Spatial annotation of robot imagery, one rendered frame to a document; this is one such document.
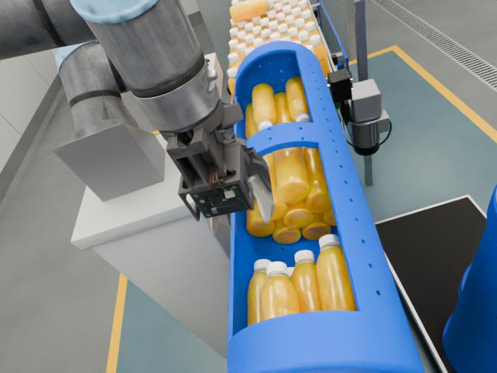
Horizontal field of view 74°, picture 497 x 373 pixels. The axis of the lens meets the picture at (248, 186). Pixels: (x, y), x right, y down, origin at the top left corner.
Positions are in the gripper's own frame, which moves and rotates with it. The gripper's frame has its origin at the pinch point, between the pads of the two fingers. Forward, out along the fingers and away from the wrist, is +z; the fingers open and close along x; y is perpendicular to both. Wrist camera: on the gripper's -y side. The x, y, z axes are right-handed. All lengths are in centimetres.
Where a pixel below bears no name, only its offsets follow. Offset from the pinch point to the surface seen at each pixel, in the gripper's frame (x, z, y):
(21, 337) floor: -190, 128, -43
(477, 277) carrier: 43, 51, -7
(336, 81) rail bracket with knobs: 24, 29, -74
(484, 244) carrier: 43, 39, -9
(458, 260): 62, 115, -43
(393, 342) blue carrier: 15.8, 10.5, 16.9
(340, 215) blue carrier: 13.2, 8.3, -2.1
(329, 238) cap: 10.7, 17.3, -4.0
